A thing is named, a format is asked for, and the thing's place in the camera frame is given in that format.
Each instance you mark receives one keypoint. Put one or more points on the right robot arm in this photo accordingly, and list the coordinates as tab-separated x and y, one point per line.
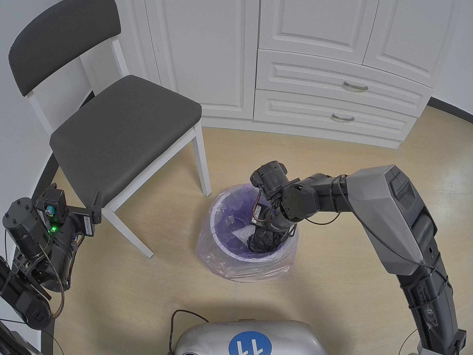
384	213

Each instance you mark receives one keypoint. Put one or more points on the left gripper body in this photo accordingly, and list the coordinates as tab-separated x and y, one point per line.
79	226

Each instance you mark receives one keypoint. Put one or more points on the purple plastic bag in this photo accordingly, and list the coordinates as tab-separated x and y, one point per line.
229	264

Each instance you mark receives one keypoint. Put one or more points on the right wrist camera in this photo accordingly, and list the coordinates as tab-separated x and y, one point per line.
257	179

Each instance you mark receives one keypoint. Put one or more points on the white wardrobe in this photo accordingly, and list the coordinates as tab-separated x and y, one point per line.
314	31

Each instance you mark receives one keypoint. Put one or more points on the white chair dark grey seat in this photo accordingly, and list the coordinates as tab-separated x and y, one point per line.
122	135

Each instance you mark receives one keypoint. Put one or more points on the black plastic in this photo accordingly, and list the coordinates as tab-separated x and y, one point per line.
264	242

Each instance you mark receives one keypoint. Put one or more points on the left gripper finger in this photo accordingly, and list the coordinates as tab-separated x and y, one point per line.
97	209

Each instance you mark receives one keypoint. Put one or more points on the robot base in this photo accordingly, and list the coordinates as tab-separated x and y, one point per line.
207	340

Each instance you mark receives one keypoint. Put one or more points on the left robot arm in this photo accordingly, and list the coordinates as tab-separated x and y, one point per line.
40	264

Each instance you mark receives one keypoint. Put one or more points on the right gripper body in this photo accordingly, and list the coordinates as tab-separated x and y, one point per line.
273	222

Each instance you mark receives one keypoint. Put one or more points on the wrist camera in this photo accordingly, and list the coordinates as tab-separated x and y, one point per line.
257	179
51	205

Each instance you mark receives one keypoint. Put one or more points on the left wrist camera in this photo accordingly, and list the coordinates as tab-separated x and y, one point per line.
51	205

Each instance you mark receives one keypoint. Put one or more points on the white trash bin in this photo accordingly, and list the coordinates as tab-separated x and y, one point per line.
213	220

